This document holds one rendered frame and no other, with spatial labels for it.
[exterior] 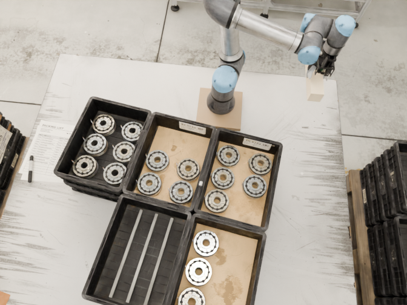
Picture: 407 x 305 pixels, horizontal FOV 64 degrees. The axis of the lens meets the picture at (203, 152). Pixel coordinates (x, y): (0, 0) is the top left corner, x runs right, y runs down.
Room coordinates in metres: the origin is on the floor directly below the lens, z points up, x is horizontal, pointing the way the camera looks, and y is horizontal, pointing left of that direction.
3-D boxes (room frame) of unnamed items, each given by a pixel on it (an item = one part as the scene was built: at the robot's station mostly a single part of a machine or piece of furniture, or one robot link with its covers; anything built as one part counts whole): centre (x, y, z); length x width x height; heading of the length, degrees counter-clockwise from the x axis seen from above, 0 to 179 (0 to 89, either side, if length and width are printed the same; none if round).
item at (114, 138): (0.60, 0.43, 0.87); 0.40 x 0.30 x 0.11; 169
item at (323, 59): (0.99, -0.51, 1.09); 0.09 x 0.08 x 0.12; 178
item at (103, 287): (0.15, 0.21, 0.87); 0.40 x 0.30 x 0.11; 169
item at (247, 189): (0.47, -0.23, 0.86); 0.10 x 0.10 x 0.01
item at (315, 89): (1.02, -0.51, 0.93); 0.24 x 0.06 x 0.06; 178
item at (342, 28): (1.00, -0.50, 1.24); 0.09 x 0.08 x 0.11; 75
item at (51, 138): (0.63, 0.76, 0.70); 0.33 x 0.23 x 0.01; 178
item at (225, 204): (0.39, -0.07, 0.86); 0.10 x 0.10 x 0.01
